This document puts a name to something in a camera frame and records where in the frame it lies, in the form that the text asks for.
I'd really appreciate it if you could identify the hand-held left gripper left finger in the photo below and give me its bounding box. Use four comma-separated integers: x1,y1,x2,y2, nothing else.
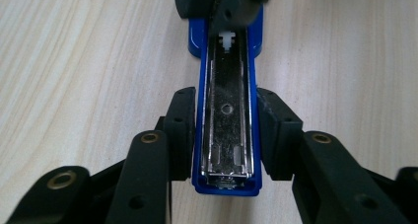
104,86,197,224

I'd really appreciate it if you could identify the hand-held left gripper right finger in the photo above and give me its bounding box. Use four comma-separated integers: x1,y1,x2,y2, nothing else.
256,87,412,224

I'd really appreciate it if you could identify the blue stapler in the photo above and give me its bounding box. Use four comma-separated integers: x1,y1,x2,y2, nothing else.
187,5,264,197

